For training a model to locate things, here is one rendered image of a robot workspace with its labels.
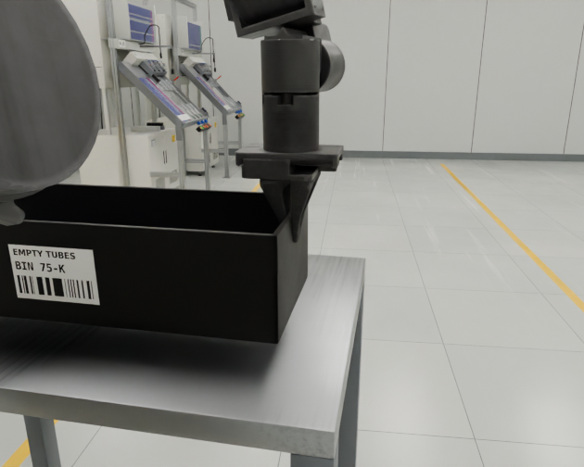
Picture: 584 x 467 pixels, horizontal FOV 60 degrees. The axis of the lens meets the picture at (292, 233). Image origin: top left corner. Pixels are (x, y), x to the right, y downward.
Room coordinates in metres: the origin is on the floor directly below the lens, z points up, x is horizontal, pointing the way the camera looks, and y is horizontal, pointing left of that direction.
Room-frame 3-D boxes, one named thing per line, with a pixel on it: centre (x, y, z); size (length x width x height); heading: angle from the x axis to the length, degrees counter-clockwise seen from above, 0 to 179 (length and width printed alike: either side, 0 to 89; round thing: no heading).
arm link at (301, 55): (0.52, 0.00, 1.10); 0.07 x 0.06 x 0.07; 159
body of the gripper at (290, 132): (0.52, 0.00, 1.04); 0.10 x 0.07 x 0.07; 79
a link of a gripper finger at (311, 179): (0.52, 0.01, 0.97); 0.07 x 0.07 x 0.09; 79
